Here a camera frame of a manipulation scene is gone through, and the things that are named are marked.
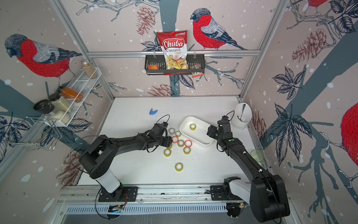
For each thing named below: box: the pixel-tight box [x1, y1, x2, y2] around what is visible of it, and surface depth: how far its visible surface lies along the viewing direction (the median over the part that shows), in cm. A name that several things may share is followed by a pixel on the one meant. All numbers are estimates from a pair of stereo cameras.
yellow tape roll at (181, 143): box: [177, 139, 185, 148], surface depth 94 cm
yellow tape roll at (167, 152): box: [163, 148, 172, 158], surface depth 90 cm
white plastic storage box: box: [179, 115, 214, 147], surface depth 102 cm
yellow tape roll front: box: [174, 162, 184, 173], surface depth 84 cm
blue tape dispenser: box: [149, 108, 159, 116], surface depth 112 cm
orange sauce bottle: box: [60, 87, 84, 104], surface depth 73 cm
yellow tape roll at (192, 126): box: [189, 123, 197, 131], surface depth 103 cm
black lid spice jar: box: [33, 98, 61, 119], surface depth 60 cm
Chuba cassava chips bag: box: [156, 30, 189, 70], surface depth 85 cm
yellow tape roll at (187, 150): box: [183, 146, 192, 155], surface depth 91 cm
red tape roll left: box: [171, 136, 179, 144], surface depth 97 cm
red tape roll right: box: [184, 139, 193, 148], surface depth 94 cm
